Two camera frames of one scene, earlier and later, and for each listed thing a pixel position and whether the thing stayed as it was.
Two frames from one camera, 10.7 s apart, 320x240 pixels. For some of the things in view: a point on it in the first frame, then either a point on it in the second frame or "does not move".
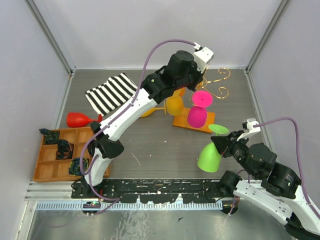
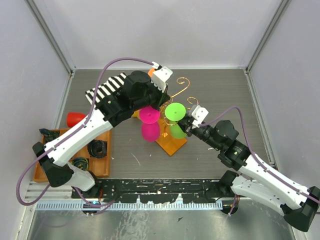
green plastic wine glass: (209, 158) -> (175, 112)
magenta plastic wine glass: (197, 115) -> (150, 128)
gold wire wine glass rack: (181, 119) -> (168, 140)
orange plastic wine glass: (181, 93) -> (150, 72)
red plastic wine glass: (76, 119) does not move
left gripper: (199, 74) -> (163, 96)
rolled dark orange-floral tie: (50, 137) does not move
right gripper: (224, 143) -> (187, 126)
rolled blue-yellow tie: (74, 168) does not move
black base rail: (208, 190) does not move
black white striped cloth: (112, 93) does not move
